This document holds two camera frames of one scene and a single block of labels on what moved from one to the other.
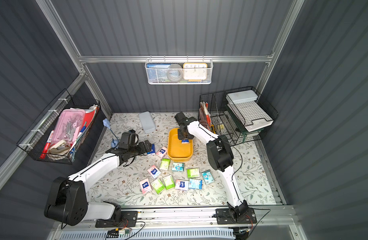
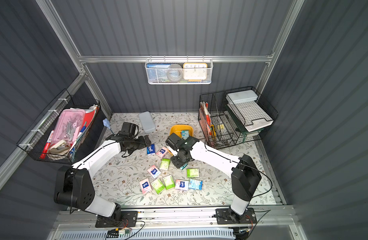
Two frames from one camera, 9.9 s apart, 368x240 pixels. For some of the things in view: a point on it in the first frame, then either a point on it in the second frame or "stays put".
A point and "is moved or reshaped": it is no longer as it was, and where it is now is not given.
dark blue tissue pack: x=152 y=152 stays put
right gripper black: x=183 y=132 to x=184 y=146
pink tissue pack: x=162 y=152 stays put
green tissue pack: x=164 y=164 stays put
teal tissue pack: x=208 y=177 is moved or reshaped
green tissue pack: x=193 y=172 stays put
